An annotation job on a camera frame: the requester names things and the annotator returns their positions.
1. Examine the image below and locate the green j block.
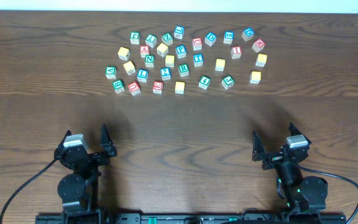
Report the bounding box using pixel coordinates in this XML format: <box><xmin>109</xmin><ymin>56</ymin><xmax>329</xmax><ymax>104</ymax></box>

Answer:
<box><xmin>221</xmin><ymin>75</ymin><xmax>235</xmax><ymax>90</ymax></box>
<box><xmin>130</xmin><ymin>32</ymin><xmax>140</xmax><ymax>45</ymax></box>

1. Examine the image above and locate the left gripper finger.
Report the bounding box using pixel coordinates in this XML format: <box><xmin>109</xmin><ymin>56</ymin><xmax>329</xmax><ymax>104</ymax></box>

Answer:
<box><xmin>58</xmin><ymin>130</ymin><xmax>71</xmax><ymax>149</ymax></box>
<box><xmin>100</xmin><ymin>124</ymin><xmax>114</xmax><ymax>150</ymax></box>

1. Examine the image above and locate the yellow K block left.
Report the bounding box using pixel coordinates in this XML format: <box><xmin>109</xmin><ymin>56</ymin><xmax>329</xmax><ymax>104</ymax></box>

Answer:
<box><xmin>117</xmin><ymin>47</ymin><xmax>131</xmax><ymax>61</ymax></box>

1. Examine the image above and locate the green R block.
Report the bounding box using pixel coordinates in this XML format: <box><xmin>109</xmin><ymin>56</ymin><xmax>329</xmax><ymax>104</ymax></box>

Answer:
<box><xmin>178</xmin><ymin>63</ymin><xmax>190</xmax><ymax>77</ymax></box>

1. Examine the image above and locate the red M block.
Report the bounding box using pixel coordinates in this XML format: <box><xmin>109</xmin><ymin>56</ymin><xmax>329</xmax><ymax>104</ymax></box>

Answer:
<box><xmin>252</xmin><ymin>39</ymin><xmax>266</xmax><ymax>53</ymax></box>

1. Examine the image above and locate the green Z block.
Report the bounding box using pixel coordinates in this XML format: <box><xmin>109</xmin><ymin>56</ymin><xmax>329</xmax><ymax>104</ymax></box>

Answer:
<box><xmin>162</xmin><ymin>32</ymin><xmax>173</xmax><ymax>46</ymax></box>

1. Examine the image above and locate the yellow C block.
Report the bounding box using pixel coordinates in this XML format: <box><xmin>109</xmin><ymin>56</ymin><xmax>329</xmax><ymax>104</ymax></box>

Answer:
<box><xmin>175</xmin><ymin>82</ymin><xmax>185</xmax><ymax>94</ymax></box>

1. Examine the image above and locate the yellow plain block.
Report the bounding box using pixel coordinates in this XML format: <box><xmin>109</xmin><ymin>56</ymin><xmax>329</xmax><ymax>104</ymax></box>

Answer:
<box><xmin>157</xmin><ymin>43</ymin><xmax>169</xmax><ymax>57</ymax></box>

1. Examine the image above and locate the green 7 block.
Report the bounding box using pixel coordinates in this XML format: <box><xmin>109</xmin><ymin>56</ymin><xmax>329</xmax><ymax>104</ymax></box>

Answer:
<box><xmin>145</xmin><ymin>34</ymin><xmax>157</xmax><ymax>48</ymax></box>

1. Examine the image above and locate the yellow k block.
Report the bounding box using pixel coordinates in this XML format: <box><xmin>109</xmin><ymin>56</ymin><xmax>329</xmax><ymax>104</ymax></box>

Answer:
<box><xmin>255</xmin><ymin>54</ymin><xmax>267</xmax><ymax>67</ymax></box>
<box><xmin>117</xmin><ymin>47</ymin><xmax>131</xmax><ymax>61</ymax></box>

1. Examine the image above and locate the red A block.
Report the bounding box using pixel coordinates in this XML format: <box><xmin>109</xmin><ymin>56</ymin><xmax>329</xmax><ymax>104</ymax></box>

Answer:
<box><xmin>139</xmin><ymin>45</ymin><xmax>150</xmax><ymax>58</ymax></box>

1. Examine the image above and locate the blue P block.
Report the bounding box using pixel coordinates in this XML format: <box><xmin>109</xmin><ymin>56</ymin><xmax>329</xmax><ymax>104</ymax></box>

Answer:
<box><xmin>175</xmin><ymin>45</ymin><xmax>187</xmax><ymax>58</ymax></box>

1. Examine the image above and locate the yellow G block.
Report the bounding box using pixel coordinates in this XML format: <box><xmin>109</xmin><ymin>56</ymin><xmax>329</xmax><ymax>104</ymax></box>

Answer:
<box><xmin>250</xmin><ymin>71</ymin><xmax>262</xmax><ymax>84</ymax></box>

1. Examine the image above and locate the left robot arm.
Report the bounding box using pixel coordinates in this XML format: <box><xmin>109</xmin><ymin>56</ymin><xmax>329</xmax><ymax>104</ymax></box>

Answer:
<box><xmin>54</xmin><ymin>124</ymin><xmax>117</xmax><ymax>224</ymax></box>

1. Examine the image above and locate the green V block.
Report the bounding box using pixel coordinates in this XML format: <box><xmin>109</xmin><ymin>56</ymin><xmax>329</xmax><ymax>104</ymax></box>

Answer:
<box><xmin>105</xmin><ymin>66</ymin><xmax>117</xmax><ymax>79</ymax></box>

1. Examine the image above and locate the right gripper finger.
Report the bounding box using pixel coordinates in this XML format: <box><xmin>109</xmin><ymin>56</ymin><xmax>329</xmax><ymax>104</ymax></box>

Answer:
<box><xmin>288</xmin><ymin>122</ymin><xmax>311</xmax><ymax>144</ymax></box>
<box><xmin>252</xmin><ymin>130</ymin><xmax>265</xmax><ymax>161</ymax></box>

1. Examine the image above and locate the yellow K block right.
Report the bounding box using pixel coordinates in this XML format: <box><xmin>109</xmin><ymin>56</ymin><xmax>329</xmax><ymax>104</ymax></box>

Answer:
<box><xmin>255</xmin><ymin>54</ymin><xmax>267</xmax><ymax>67</ymax></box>

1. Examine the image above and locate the green N block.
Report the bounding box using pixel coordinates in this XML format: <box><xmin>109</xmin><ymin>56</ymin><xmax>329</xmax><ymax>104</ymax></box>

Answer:
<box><xmin>145</xmin><ymin>55</ymin><xmax>155</xmax><ymax>67</ymax></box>

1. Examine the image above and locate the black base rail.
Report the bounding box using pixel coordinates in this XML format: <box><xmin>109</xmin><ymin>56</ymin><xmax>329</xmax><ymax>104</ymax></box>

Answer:
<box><xmin>35</xmin><ymin>212</ymin><xmax>346</xmax><ymax>224</ymax></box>

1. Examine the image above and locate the red I block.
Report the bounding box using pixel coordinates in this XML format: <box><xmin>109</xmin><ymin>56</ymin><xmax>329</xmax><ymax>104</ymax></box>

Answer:
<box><xmin>231</xmin><ymin>46</ymin><xmax>242</xmax><ymax>59</ymax></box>

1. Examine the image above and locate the blue D block left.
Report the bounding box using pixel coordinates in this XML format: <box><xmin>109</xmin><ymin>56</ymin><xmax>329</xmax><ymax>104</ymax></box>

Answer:
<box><xmin>204</xmin><ymin>32</ymin><xmax>217</xmax><ymax>47</ymax></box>

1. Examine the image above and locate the yellow O block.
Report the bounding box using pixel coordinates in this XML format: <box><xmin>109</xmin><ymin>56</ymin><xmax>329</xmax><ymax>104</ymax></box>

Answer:
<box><xmin>165</xmin><ymin>55</ymin><xmax>175</xmax><ymax>67</ymax></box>

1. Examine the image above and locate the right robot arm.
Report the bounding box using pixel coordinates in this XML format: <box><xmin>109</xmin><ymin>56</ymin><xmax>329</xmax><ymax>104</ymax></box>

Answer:
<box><xmin>252</xmin><ymin>123</ymin><xmax>328</xmax><ymax>222</ymax></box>

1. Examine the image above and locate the green J block right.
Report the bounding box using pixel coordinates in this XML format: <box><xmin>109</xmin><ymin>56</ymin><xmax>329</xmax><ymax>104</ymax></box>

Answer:
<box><xmin>221</xmin><ymin>75</ymin><xmax>235</xmax><ymax>90</ymax></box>

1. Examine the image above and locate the blue D block right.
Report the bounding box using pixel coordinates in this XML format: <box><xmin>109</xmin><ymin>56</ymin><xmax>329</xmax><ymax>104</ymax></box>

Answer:
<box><xmin>241</xmin><ymin>27</ymin><xmax>255</xmax><ymax>42</ymax></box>

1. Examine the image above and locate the yellow O block moved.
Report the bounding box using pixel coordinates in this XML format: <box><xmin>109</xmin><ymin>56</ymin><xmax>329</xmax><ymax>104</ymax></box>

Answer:
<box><xmin>215</xmin><ymin>58</ymin><xmax>226</xmax><ymax>72</ymax></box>

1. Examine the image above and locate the yellow S block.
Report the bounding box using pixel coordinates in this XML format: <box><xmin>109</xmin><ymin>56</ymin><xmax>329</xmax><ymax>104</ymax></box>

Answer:
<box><xmin>123</xmin><ymin>61</ymin><xmax>136</xmax><ymax>75</ymax></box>

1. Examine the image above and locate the green J block top left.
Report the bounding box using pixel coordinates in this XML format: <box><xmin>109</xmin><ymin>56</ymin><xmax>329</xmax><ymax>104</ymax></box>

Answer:
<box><xmin>130</xmin><ymin>32</ymin><xmax>140</xmax><ymax>45</ymax></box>

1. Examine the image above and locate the red U block bottom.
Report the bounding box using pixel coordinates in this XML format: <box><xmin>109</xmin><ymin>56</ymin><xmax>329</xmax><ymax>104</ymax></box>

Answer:
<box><xmin>127</xmin><ymin>82</ymin><xmax>141</xmax><ymax>96</ymax></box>

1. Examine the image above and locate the blue 2 block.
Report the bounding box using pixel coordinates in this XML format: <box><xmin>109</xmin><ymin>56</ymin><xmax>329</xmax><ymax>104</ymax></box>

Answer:
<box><xmin>160</xmin><ymin>67</ymin><xmax>172</xmax><ymax>80</ymax></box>

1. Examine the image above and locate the green 4 block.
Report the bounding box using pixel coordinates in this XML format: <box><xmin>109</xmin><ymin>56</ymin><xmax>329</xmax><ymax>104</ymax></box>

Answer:
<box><xmin>198</xmin><ymin>75</ymin><xmax>211</xmax><ymax>90</ymax></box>

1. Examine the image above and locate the blue T block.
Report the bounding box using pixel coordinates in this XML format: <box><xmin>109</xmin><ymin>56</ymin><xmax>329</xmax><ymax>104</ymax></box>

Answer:
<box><xmin>193</xmin><ymin>54</ymin><xmax>204</xmax><ymax>67</ymax></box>

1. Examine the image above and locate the blue 5 block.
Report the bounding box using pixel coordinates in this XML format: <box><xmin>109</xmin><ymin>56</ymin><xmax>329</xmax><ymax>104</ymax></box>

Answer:
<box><xmin>223</xmin><ymin>30</ymin><xmax>234</xmax><ymax>44</ymax></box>

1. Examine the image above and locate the blue d block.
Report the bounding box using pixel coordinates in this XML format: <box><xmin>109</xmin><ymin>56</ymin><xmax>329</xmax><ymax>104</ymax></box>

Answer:
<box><xmin>241</xmin><ymin>27</ymin><xmax>255</xmax><ymax>42</ymax></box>
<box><xmin>204</xmin><ymin>32</ymin><xmax>217</xmax><ymax>47</ymax></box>

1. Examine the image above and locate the green B block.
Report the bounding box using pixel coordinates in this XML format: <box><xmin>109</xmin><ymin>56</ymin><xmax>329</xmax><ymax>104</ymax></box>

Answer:
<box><xmin>112</xmin><ymin>79</ymin><xmax>125</xmax><ymax>93</ymax></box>

